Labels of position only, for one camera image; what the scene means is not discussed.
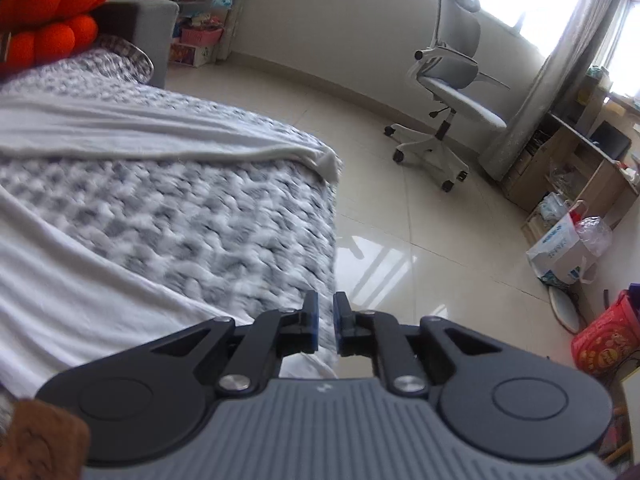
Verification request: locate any white garment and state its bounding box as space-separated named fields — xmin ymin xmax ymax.
xmin=1 ymin=92 xmax=340 ymax=398

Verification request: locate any grey checked quilt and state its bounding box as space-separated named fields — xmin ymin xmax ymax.
xmin=0 ymin=34 xmax=342 ymax=351

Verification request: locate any white round floor scale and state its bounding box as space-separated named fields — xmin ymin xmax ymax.
xmin=548 ymin=286 xmax=582 ymax=335

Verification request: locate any white paper shopping bag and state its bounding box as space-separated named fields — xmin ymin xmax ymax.
xmin=526 ymin=207 xmax=597 ymax=289

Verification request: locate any red snack bag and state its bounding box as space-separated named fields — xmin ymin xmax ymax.
xmin=570 ymin=288 xmax=639 ymax=376

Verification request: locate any brown sleeve cuff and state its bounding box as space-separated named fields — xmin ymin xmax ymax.
xmin=1 ymin=400 xmax=91 ymax=480

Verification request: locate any grey office chair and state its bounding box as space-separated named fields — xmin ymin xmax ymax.
xmin=384 ymin=0 xmax=507 ymax=193

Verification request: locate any grey curtain right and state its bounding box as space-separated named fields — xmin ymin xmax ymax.
xmin=478 ymin=0 xmax=620 ymax=181

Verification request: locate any wooden desk shelf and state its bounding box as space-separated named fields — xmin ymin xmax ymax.
xmin=502 ymin=67 xmax=639 ymax=240

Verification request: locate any pink storage basket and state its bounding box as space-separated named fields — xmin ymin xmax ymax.
xmin=180 ymin=27 xmax=224 ymax=48

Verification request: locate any orange flower cushion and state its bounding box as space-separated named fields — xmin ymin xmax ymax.
xmin=1 ymin=0 xmax=106 ymax=77

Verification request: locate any smartphone on stand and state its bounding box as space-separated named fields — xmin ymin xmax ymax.
xmin=0 ymin=32 xmax=12 ymax=63

